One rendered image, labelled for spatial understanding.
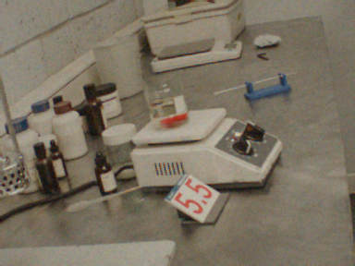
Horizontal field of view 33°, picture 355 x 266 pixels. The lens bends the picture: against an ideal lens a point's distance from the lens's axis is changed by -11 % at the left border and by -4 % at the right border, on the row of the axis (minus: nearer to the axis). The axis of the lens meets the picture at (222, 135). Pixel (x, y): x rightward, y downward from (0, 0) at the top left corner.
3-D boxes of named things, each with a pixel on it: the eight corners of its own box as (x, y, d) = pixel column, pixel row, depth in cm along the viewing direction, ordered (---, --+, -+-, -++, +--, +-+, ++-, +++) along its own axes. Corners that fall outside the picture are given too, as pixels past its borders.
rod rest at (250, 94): (285, 87, 144) (282, 71, 143) (291, 89, 141) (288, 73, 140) (244, 97, 141) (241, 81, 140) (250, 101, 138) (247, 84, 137)
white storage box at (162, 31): (251, 25, 239) (244, -10, 235) (236, 44, 205) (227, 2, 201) (173, 37, 246) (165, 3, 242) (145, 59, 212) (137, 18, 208)
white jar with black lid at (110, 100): (95, 115, 152) (90, 87, 150) (122, 109, 153) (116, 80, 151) (94, 123, 146) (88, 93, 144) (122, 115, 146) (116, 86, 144)
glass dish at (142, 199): (156, 212, 91) (153, 199, 90) (120, 216, 92) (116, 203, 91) (161, 197, 96) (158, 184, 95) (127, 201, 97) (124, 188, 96)
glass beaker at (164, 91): (194, 117, 102) (184, 66, 100) (190, 130, 96) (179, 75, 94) (151, 125, 103) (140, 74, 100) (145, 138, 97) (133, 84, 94)
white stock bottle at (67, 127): (89, 155, 123) (76, 102, 119) (61, 163, 122) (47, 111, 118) (87, 147, 128) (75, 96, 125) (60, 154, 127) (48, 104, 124)
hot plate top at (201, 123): (228, 113, 103) (227, 107, 103) (203, 139, 93) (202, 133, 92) (160, 118, 108) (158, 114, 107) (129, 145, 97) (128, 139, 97)
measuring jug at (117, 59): (110, 89, 178) (100, 39, 174) (153, 79, 177) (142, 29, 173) (96, 106, 161) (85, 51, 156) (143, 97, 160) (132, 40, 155)
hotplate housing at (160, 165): (284, 154, 104) (275, 106, 101) (263, 189, 92) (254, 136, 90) (157, 163, 111) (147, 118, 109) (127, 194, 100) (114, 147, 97)
